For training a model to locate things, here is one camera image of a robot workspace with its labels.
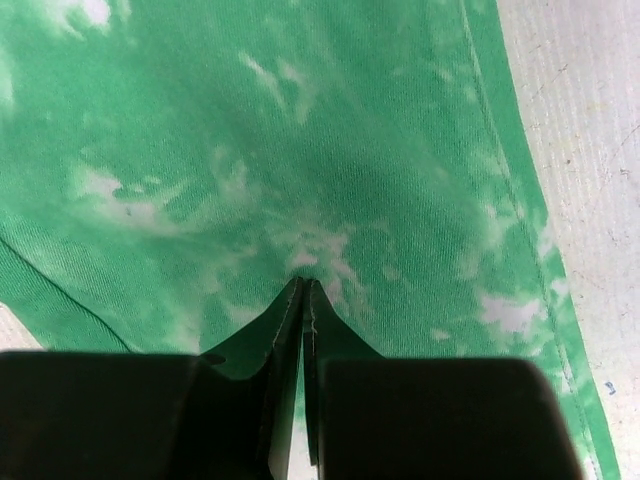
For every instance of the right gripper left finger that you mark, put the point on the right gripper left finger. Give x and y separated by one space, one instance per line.
223 414

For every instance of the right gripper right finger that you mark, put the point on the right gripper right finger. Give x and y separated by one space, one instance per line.
373 417

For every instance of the green tie-dye trousers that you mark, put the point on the green tie-dye trousers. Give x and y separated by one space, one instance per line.
167 166

